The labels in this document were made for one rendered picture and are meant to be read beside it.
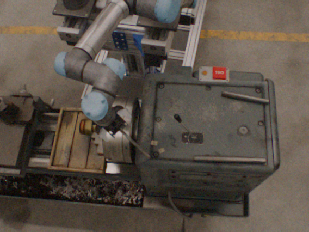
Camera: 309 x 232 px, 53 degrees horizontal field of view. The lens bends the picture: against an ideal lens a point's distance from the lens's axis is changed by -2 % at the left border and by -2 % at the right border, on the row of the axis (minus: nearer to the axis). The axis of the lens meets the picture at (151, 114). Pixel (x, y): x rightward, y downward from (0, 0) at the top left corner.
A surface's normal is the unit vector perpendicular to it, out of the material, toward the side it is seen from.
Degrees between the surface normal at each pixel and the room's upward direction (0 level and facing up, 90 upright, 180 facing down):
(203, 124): 0
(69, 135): 0
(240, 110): 0
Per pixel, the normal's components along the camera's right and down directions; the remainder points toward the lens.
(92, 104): -0.08, -0.21
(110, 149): -0.11, 0.55
